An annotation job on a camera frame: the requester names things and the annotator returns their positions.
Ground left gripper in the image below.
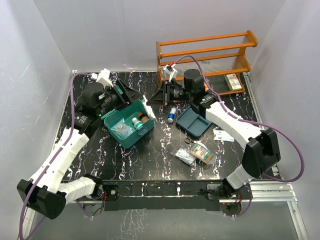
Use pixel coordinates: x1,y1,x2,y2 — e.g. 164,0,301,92
96,79,143,117

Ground white blue card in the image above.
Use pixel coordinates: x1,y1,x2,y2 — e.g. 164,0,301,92
213,129,235,142

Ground purple cable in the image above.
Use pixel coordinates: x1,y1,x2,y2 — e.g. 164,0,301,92
17,72,95,240
172,55,306,217

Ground white spray bottle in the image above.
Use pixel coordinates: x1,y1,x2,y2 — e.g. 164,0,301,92
132,117,143,130

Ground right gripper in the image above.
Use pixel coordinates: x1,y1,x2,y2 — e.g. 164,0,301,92
146,80,193,108

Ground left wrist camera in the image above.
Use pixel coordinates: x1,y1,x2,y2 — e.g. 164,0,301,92
90,68,114,88

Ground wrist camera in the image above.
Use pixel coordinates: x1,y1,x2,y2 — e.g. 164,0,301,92
90,68,114,88
163,62,178,82

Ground white green medicine box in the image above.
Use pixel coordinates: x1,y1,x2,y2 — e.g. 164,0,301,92
224,73,242,92

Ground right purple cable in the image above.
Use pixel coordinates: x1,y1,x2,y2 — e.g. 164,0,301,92
172,55,306,217

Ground white blue gauze packet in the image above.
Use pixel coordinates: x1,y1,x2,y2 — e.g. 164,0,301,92
141,95,157,121

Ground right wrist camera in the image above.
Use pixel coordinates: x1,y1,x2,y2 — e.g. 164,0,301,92
163,62,178,82

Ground blue white bandage roll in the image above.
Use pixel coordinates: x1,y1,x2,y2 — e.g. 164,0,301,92
167,106,177,124

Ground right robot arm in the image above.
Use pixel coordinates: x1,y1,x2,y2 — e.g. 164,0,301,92
146,69,281,199

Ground wooden shelf rack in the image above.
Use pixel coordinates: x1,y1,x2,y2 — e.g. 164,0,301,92
156,30,258,96

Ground blue swab packet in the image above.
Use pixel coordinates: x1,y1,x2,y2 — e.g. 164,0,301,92
111,118,135,140

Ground small black scissors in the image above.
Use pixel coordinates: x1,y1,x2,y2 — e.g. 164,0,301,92
184,137,196,144

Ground bagged bandage box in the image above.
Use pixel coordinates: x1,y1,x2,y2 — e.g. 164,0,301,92
190,143,217,165

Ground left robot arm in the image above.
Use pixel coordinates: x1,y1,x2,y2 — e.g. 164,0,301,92
17,80,142,220

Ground brown medicine bottle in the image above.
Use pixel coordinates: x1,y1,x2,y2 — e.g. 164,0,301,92
138,112,149,124

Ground blue divided tray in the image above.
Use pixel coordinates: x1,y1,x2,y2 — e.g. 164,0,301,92
176,106,212,138

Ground clear bag of plasters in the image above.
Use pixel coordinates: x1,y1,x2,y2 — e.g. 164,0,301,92
170,143,196,166

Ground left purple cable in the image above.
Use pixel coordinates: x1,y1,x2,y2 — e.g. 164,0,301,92
17,72,95,240

